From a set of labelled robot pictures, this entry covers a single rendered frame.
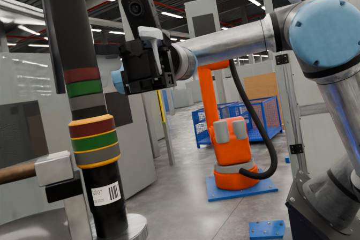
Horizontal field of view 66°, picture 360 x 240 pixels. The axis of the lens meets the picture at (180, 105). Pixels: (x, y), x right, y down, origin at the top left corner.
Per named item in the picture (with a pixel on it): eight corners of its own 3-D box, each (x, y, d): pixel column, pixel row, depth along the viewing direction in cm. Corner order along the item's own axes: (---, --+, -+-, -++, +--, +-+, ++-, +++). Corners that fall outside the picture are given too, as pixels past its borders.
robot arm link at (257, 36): (323, -8, 68) (141, 43, 81) (337, -9, 58) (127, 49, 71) (328, 39, 71) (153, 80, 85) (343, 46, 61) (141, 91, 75)
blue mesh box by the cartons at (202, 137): (196, 148, 721) (189, 111, 716) (216, 137, 829) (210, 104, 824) (228, 147, 675) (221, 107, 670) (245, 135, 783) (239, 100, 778)
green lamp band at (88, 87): (67, 97, 25) (65, 84, 25) (68, 98, 29) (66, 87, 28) (105, 91, 27) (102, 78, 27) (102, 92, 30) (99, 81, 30)
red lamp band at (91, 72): (65, 83, 25) (62, 69, 25) (66, 85, 28) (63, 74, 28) (102, 77, 27) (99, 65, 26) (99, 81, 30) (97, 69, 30)
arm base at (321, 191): (308, 179, 91) (329, 158, 87) (349, 216, 85) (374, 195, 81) (296, 192, 79) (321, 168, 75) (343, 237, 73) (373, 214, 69)
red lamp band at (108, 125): (70, 140, 25) (67, 127, 25) (70, 136, 29) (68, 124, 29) (118, 129, 27) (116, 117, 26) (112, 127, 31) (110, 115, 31)
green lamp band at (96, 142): (73, 154, 25) (70, 141, 25) (73, 148, 29) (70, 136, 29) (121, 143, 27) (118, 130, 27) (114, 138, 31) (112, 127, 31)
